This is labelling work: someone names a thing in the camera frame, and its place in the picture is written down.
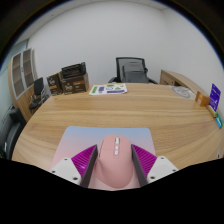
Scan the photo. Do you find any wooden side desk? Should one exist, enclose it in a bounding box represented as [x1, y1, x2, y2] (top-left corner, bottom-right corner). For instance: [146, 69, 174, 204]
[159, 69, 206, 98]

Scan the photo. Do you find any pink computer mouse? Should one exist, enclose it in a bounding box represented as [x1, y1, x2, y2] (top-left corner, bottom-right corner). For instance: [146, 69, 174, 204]
[90, 134, 136, 190]

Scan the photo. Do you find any white printed paper sheet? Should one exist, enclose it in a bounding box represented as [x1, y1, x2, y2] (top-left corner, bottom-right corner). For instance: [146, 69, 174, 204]
[88, 83, 129, 96]

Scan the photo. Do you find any black visitor chair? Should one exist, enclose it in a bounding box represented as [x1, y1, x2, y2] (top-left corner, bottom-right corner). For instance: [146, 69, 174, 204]
[28, 77, 51, 111]

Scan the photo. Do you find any black cardboard box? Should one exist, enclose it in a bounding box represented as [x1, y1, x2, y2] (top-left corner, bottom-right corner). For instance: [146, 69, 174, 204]
[60, 61, 88, 80]

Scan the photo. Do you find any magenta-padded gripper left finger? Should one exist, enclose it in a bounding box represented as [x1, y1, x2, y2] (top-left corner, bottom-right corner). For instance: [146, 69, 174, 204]
[49, 143, 99, 189]

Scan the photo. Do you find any black leather sofa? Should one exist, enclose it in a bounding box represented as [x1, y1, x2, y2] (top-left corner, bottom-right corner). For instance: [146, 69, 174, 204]
[0, 106, 28, 160]

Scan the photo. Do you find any small orange box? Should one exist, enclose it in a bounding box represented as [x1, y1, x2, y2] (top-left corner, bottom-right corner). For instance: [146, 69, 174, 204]
[194, 91, 211, 108]

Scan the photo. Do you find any pink and blue mouse pad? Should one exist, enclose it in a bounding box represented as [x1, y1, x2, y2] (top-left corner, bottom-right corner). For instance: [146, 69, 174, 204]
[51, 125, 157, 191]

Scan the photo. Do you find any purple sign card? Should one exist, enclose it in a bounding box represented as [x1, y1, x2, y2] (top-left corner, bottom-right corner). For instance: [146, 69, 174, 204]
[209, 83, 222, 112]

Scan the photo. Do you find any wide brown cardboard box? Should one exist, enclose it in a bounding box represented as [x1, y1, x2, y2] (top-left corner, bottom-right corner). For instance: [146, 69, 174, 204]
[59, 73, 90, 95]

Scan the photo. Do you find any small teal box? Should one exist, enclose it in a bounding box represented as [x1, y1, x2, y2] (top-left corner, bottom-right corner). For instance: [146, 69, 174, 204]
[214, 111, 224, 129]

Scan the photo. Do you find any wooden shelf cabinet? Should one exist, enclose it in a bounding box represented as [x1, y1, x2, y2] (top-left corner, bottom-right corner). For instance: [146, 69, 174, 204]
[7, 48, 39, 123]

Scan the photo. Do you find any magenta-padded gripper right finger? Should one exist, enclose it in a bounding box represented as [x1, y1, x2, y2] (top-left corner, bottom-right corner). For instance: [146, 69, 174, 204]
[130, 143, 179, 188]

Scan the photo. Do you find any black mesh office chair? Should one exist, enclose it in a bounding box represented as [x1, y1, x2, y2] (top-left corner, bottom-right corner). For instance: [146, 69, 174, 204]
[108, 56, 158, 84]

